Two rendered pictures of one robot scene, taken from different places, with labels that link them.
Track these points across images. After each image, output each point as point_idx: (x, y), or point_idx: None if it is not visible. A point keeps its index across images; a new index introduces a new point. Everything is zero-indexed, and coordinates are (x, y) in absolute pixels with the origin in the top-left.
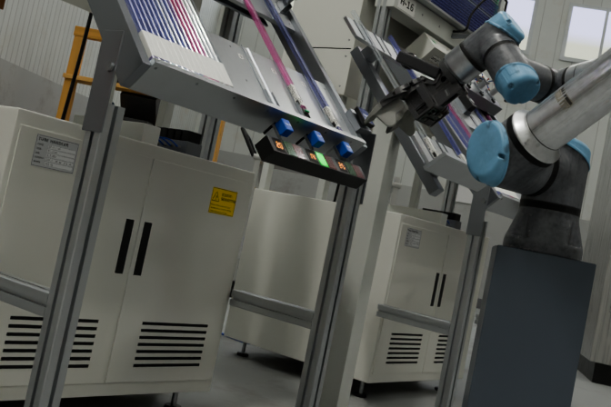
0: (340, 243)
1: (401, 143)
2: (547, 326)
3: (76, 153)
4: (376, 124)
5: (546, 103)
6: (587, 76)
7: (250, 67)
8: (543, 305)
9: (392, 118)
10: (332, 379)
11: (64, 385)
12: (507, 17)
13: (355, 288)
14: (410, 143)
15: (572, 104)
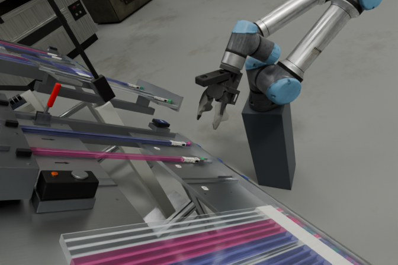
0: None
1: (122, 108)
2: (288, 119)
3: None
4: (102, 112)
5: (308, 57)
6: (329, 38)
7: (206, 184)
8: (287, 115)
9: (226, 115)
10: (166, 206)
11: None
12: (254, 24)
13: (151, 176)
14: (127, 104)
15: (321, 52)
